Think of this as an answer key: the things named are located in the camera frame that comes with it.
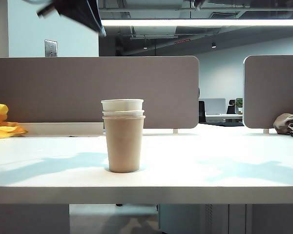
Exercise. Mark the white background desk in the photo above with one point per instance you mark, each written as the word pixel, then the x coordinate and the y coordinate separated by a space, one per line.
pixel 224 117

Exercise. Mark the green potted plant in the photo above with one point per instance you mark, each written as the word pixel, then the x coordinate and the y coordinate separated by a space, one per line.
pixel 239 104

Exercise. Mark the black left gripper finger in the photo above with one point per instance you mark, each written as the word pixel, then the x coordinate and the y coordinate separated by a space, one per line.
pixel 88 20
pixel 97 14

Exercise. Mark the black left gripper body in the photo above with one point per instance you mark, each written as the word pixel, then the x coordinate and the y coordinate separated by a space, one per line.
pixel 73 6

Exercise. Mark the brown crumpled cloth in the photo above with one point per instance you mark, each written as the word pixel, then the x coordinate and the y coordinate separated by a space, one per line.
pixel 284 123

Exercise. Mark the long ceiling light strip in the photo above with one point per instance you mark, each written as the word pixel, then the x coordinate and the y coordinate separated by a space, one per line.
pixel 197 22

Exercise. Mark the grey under-desk cabinet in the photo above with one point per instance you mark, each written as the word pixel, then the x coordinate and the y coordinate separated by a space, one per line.
pixel 193 219

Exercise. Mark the ceiling air vent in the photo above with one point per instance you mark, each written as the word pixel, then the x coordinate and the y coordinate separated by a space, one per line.
pixel 223 15

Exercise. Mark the white divider foot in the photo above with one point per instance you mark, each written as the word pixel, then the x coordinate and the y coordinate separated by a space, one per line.
pixel 175 131
pixel 265 131

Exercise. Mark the wide taupe desk divider panel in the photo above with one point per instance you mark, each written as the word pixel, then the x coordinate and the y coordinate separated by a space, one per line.
pixel 88 90

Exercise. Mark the black ceiling spotlight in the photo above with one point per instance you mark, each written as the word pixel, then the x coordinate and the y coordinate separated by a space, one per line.
pixel 213 45

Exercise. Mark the metal wall switch plate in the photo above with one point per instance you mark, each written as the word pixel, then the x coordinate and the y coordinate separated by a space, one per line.
pixel 50 48

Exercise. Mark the red ceiling sign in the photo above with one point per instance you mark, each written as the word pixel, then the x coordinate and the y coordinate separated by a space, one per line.
pixel 182 41

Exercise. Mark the white background desk screen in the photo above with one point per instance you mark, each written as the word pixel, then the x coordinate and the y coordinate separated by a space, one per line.
pixel 213 106

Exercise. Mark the brown kraft paper cup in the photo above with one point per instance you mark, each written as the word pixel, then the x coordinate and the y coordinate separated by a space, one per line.
pixel 124 146

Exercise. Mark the narrow taupe desk divider panel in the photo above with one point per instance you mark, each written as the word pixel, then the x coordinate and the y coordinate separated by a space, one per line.
pixel 273 92

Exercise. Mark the yellow crumpled bag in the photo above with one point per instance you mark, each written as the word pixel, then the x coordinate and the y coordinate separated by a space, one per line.
pixel 0 122

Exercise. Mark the black office chair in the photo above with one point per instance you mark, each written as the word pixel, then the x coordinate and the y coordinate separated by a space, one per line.
pixel 201 112
pixel 231 107

